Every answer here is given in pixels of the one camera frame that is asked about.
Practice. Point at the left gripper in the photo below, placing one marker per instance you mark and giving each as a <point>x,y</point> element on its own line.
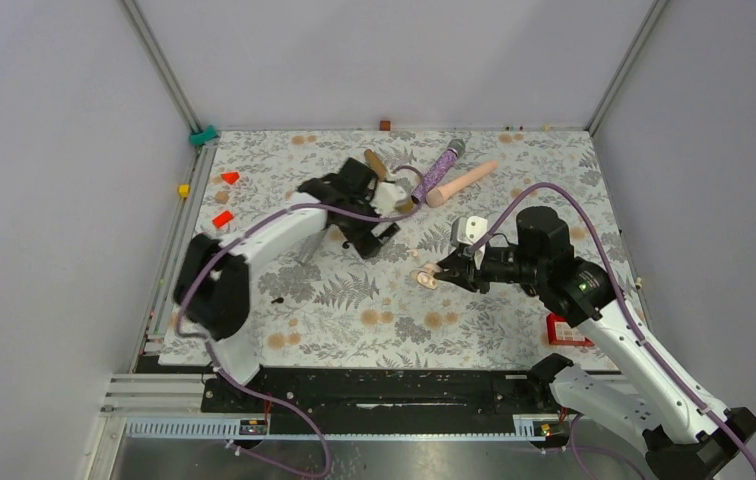
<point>365,241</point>

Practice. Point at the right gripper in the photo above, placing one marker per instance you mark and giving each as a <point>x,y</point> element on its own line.
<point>472,275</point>

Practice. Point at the beige charging case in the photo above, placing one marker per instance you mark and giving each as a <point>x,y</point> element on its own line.
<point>425,276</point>

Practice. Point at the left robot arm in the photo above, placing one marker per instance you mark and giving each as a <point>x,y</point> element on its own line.
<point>213,288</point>

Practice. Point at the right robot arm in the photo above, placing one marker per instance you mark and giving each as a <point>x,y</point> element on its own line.
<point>682,430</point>

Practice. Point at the gold microphone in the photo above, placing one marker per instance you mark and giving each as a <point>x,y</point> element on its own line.
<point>383,174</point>

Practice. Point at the silver microphone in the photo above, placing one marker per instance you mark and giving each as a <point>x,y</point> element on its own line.
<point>309,248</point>

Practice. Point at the pink microphone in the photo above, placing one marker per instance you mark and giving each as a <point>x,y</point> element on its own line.
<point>439,195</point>

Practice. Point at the red box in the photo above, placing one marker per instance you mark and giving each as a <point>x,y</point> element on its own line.
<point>560,333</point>

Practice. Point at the floral table mat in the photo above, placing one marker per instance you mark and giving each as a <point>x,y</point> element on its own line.
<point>343,311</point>

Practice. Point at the red triangle block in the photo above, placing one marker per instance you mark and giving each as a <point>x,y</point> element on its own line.
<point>230,177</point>

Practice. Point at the purple glitter microphone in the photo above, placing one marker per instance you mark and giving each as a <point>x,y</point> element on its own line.
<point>455,149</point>

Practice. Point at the beige small block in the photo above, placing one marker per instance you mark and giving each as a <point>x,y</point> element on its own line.
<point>221,197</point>

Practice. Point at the teal corner clip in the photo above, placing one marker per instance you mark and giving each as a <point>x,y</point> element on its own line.
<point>198,139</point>

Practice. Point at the yellow cube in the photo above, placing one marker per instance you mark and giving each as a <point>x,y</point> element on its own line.
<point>184,191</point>

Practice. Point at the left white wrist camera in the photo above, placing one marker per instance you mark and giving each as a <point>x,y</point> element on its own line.
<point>388,197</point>

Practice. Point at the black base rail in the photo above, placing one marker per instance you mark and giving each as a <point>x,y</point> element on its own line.
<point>380,402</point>

